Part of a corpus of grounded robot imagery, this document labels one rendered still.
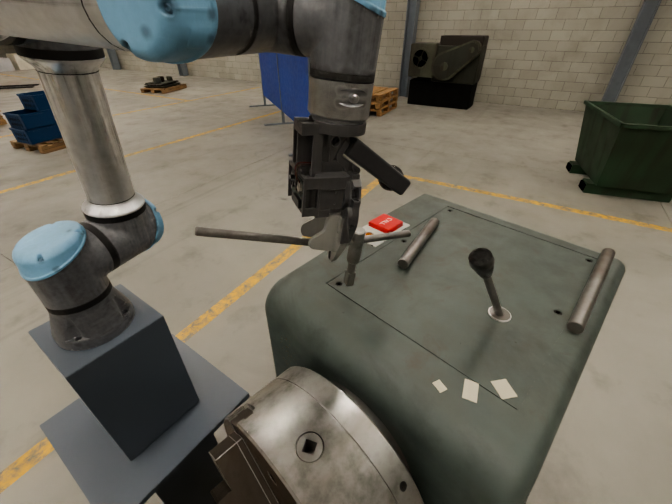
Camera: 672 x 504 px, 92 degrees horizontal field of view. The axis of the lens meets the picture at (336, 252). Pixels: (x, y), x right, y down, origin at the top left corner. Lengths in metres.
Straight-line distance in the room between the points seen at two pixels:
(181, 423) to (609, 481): 1.80
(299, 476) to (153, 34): 0.44
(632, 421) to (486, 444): 1.95
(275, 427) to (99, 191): 0.56
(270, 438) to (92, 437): 0.78
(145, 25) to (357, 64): 0.19
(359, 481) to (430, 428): 0.11
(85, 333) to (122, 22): 0.64
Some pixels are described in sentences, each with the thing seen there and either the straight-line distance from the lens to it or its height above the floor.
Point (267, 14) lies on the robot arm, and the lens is 0.40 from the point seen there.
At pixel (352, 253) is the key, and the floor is 1.35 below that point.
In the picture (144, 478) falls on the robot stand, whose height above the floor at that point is 0.75.
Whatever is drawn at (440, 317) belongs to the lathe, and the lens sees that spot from 0.57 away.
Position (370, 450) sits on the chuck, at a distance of 0.47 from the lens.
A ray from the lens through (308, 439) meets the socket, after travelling 0.46.
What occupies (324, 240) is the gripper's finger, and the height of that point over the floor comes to 1.40.
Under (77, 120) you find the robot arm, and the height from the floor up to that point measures 1.52.
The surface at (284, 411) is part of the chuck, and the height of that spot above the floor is 1.23.
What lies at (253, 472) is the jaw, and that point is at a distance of 0.53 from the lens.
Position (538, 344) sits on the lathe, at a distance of 0.59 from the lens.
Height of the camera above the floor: 1.65
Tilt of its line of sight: 35 degrees down
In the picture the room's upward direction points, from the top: straight up
